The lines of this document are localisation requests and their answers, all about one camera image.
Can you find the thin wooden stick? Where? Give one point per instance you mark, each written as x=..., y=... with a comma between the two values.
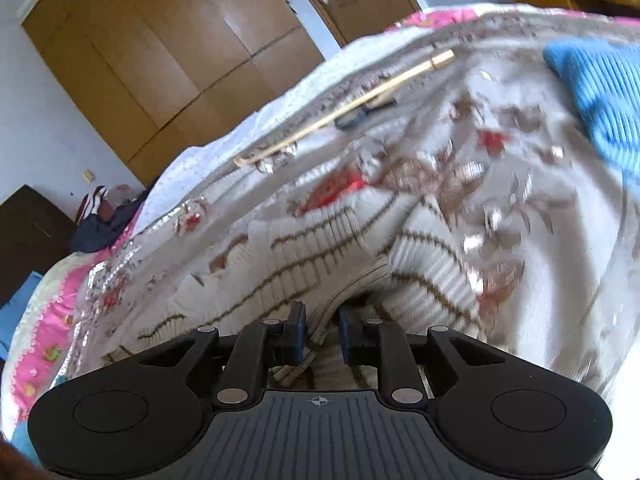
x=345, y=110

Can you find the small beige wall fixture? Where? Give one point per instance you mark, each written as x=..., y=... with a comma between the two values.
x=88, y=175

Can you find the blue ribbed knit garment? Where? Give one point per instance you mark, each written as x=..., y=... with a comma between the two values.
x=605, y=100

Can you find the pink and white quilt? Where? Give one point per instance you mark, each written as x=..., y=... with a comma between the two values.
x=45, y=330

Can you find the beige brown-striped ribbed sweater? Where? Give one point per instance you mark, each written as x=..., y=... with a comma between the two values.
x=310, y=250

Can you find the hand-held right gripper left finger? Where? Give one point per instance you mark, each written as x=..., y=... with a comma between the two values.
x=299, y=332

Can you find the red white striped cloth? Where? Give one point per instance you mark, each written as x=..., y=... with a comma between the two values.
x=90, y=205

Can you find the wooden wardrobe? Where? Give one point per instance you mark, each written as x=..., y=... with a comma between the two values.
x=165, y=40

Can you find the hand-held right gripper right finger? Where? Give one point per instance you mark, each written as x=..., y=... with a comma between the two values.
x=346, y=335

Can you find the floral satin bedspread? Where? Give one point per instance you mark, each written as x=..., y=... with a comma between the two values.
x=525, y=240

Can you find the blue pillow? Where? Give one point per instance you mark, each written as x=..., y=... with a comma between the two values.
x=17, y=310

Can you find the dark brown cabinet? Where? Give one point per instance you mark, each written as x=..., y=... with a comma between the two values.
x=30, y=240

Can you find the navy garment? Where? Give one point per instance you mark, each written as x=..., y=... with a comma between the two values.
x=107, y=227

